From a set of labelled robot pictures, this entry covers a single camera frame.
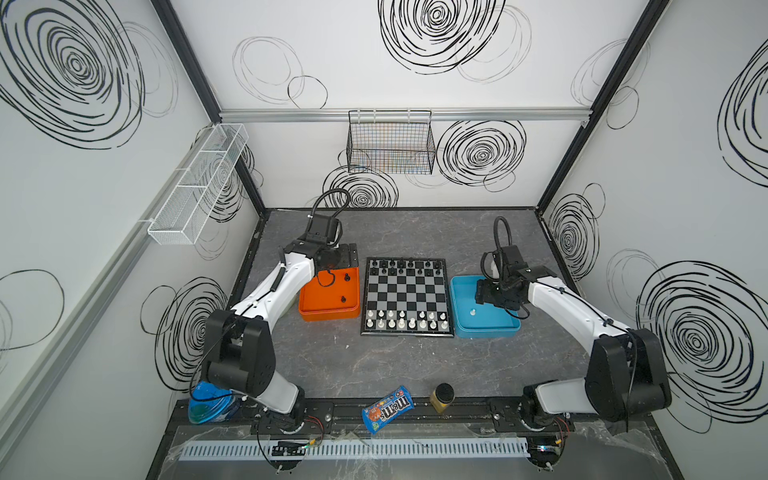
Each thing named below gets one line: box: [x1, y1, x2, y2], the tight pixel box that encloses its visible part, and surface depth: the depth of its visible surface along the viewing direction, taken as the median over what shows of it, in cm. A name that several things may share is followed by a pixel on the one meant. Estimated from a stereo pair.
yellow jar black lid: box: [430, 382, 455, 414], surface depth 70 cm
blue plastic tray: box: [450, 275, 521, 339], surface depth 90 cm
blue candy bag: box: [361, 385, 415, 435], surface depth 75 cm
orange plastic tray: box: [298, 267, 361, 321], surface depth 97 cm
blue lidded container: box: [188, 381, 239, 425], surface depth 68 cm
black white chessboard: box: [360, 257, 455, 337], surface depth 96 cm
